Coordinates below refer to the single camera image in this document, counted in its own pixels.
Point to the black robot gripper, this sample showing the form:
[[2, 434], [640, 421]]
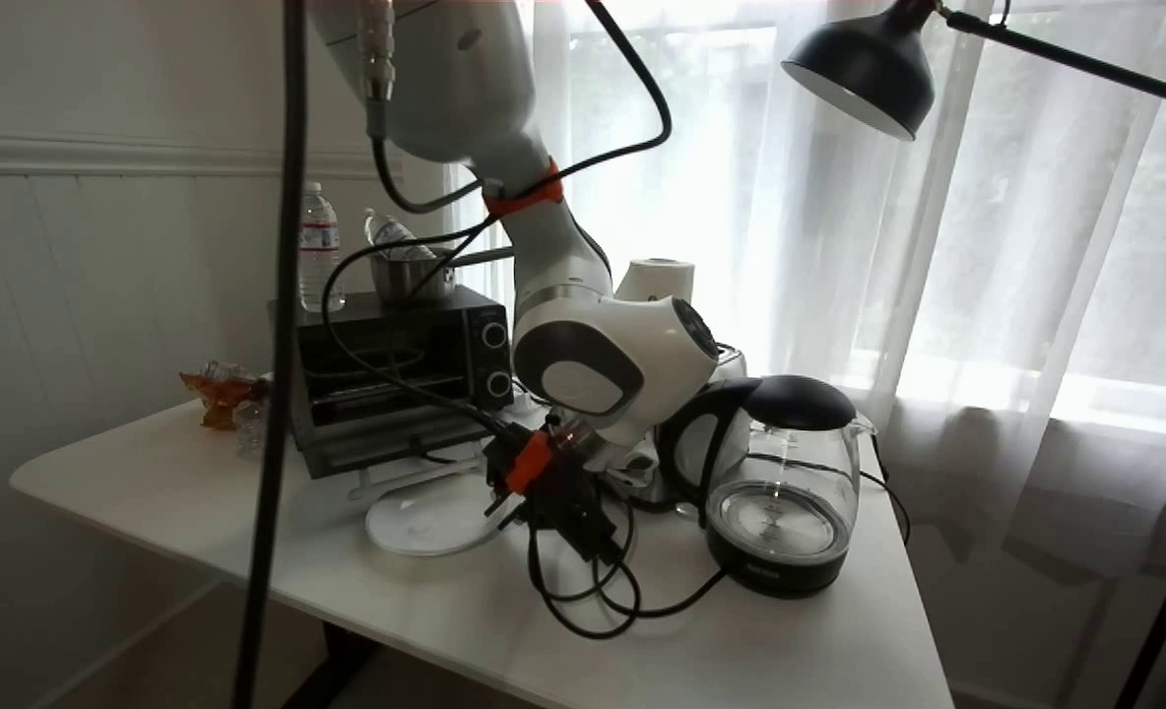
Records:
[[581, 514]]

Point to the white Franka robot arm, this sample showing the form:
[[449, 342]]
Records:
[[585, 342]]

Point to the black toaster oven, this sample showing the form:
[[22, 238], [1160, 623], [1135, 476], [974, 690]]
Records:
[[386, 379]]

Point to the silver two-slot toaster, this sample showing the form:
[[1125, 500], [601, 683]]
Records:
[[640, 476]]

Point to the black table leg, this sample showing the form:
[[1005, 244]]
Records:
[[331, 672]]

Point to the silver metal pot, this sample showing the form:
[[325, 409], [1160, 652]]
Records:
[[407, 276]]

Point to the glass electric kettle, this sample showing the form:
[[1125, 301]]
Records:
[[786, 477]]

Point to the black kettle base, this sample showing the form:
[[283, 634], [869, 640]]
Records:
[[780, 576]]

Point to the utensil in pot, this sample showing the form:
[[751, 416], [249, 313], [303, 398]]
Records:
[[390, 234]]

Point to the orange leaf decoration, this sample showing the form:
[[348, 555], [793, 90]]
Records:
[[220, 396]]

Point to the clear plastic water bottle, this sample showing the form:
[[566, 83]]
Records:
[[320, 244]]

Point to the white sheer curtain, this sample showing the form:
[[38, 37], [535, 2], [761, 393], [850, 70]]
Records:
[[1001, 301]]

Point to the black floor lamp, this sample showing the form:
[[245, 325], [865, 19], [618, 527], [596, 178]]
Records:
[[865, 64]]

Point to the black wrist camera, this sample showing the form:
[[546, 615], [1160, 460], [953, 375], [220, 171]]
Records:
[[500, 456]]

